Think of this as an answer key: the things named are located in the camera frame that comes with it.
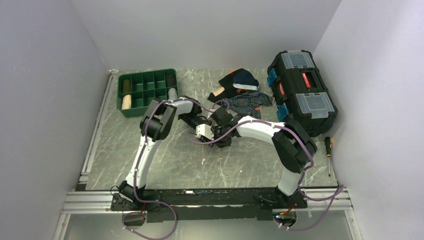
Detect green divided organizer tray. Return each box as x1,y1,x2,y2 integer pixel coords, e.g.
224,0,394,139
116,68,180,118

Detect grey striped underwear orange trim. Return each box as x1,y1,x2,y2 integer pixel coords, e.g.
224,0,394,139
207,143,220,151

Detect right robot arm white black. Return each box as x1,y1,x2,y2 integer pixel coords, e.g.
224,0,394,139
210,107,318,208

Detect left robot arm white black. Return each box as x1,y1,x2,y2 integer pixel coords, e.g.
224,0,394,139
118,96,205,210

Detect grey striped rolled underwear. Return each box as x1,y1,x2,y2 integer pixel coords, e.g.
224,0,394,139
167,88,179,101

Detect black underwear tan patch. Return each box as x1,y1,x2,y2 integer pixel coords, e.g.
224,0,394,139
207,68,245,103

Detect black rolled underwear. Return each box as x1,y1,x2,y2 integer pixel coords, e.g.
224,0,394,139
165,73,177,88

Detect dark navy underwear white band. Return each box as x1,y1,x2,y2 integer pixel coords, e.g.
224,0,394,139
232,68,260,91

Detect cream rolled underwear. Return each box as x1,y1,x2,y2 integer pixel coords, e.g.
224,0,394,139
121,94,132,110

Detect olive rolled underwear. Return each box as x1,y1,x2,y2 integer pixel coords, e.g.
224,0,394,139
121,79,132,94

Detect black toolbox clear lids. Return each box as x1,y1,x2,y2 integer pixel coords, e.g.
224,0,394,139
267,50,338,137

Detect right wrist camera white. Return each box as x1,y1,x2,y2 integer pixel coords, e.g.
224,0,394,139
195,123,214,141

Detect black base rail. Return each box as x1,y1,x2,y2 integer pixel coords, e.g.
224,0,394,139
110,187,308,223

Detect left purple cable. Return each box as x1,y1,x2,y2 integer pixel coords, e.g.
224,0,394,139
121,97,231,240

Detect purple cable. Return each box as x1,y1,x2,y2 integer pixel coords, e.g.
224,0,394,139
121,97,231,240
187,119,346,233

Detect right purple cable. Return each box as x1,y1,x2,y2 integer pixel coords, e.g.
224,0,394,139
187,119,346,233

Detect aluminium frame rail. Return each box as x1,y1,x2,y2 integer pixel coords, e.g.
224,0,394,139
53,187,363,240

